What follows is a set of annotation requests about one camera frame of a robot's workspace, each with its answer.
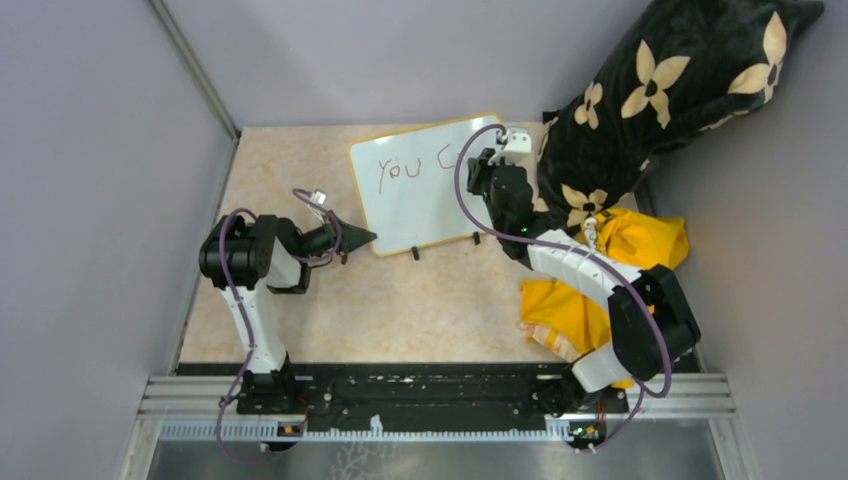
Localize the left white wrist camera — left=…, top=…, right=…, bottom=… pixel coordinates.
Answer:
left=310, top=189, right=327, bottom=206

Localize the white toothed cable strip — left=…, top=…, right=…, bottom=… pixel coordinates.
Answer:
left=159, top=415, right=574, bottom=443

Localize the aluminium corner post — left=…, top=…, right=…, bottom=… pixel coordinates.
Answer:
left=144, top=0, right=241, bottom=143

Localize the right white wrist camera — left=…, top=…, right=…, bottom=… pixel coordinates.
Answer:
left=493, top=127, right=533, bottom=165

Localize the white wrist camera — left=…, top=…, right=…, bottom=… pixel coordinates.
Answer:
left=493, top=127, right=533, bottom=165
left=310, top=189, right=327, bottom=206

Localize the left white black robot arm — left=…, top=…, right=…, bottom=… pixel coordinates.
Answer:
left=199, top=213, right=378, bottom=415

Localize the yellow cloth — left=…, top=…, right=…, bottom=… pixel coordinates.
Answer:
left=521, top=209, right=688, bottom=397

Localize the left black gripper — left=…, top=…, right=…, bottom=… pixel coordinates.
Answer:
left=295, top=210, right=377, bottom=262

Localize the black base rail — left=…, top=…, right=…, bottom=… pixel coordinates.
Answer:
left=175, top=360, right=631, bottom=435

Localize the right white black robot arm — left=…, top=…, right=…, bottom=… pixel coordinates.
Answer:
left=453, top=148, right=701, bottom=412

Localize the yellow framed whiteboard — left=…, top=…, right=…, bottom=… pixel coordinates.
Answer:
left=348, top=113, right=501, bottom=256

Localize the black floral pillow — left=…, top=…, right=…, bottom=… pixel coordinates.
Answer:
left=534, top=1, right=825, bottom=234

